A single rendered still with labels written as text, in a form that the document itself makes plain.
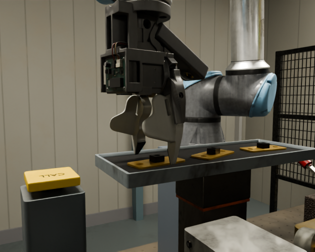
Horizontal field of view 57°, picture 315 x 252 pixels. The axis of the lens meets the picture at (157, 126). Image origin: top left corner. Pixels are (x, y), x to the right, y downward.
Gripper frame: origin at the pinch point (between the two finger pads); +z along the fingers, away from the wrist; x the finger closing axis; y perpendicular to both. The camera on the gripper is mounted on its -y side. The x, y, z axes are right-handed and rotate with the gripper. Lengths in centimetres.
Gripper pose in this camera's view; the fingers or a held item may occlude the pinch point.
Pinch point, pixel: (157, 151)
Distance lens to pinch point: 43.0
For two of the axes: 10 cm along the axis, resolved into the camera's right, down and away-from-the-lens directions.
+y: -8.0, 0.6, -6.0
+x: 6.0, 0.8, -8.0
